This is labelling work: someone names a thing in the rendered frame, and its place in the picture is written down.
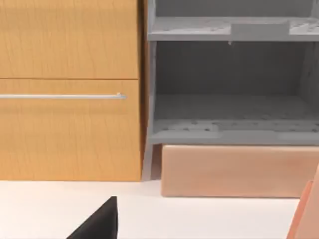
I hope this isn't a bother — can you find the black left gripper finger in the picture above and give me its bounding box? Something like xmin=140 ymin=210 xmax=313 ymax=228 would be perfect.
xmin=65 ymin=196 xmax=118 ymax=239

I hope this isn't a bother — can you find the wooden cupboard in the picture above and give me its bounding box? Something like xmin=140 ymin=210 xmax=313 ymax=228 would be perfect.
xmin=0 ymin=0 xmax=153 ymax=183

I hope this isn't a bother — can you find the plain wooden drawer front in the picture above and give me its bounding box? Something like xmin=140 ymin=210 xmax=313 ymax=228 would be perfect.
xmin=0 ymin=0 xmax=139 ymax=80

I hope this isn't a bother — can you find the grey pierced drawer inside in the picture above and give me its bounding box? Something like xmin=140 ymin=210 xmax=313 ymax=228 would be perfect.
xmin=147 ymin=0 xmax=319 ymax=146

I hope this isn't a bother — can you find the salmon-coloured box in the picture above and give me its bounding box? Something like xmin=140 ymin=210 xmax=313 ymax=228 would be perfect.
xmin=285 ymin=164 xmax=319 ymax=239

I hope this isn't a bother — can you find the long metal handle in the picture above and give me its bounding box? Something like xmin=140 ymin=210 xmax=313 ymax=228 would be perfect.
xmin=0 ymin=92 xmax=127 ymax=100

